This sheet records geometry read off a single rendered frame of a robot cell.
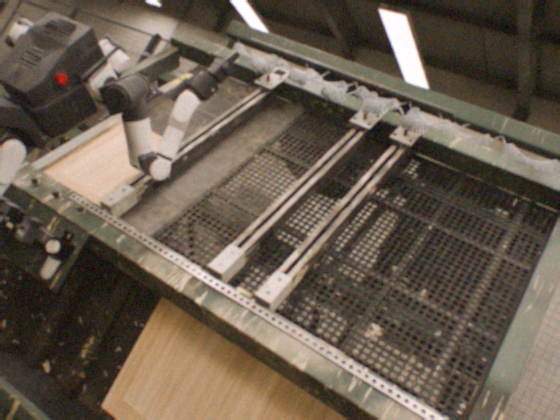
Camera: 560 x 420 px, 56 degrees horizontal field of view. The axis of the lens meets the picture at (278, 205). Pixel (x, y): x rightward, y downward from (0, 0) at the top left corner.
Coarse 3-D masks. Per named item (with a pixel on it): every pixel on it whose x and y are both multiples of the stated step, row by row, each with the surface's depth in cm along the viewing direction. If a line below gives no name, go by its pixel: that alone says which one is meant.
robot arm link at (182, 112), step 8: (184, 96) 187; (192, 96) 187; (176, 104) 187; (184, 104) 187; (192, 104) 187; (176, 112) 187; (184, 112) 187; (192, 112) 188; (176, 120) 187; (184, 120) 187; (176, 128) 190; (184, 128) 190
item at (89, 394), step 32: (96, 256) 215; (0, 288) 233; (32, 288) 227; (64, 288) 215; (96, 288) 217; (128, 288) 205; (0, 320) 229; (32, 320) 223; (64, 320) 215; (96, 320) 213; (128, 320) 209; (288, 320) 304; (32, 352) 212; (64, 352) 214; (96, 352) 205; (128, 352) 205; (0, 384) 193; (64, 384) 204; (96, 384) 206; (32, 416) 184
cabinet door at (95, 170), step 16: (112, 128) 243; (96, 144) 234; (112, 144) 235; (64, 160) 225; (80, 160) 226; (96, 160) 226; (112, 160) 227; (128, 160) 227; (64, 176) 218; (80, 176) 219; (96, 176) 219; (112, 176) 219; (128, 176) 220; (80, 192) 211; (96, 192) 212
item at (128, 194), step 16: (272, 64) 254; (256, 80) 260; (272, 80) 261; (256, 96) 257; (272, 96) 264; (240, 112) 246; (256, 112) 258; (208, 128) 237; (224, 128) 240; (192, 144) 227; (208, 144) 235; (176, 160) 220; (192, 160) 230; (144, 176) 212; (112, 192) 204; (128, 192) 204; (144, 192) 212; (112, 208) 199; (128, 208) 207
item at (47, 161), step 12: (168, 84) 268; (168, 96) 266; (108, 120) 244; (120, 120) 245; (84, 132) 236; (96, 132) 237; (72, 144) 230; (84, 144) 233; (48, 156) 224; (60, 156) 224
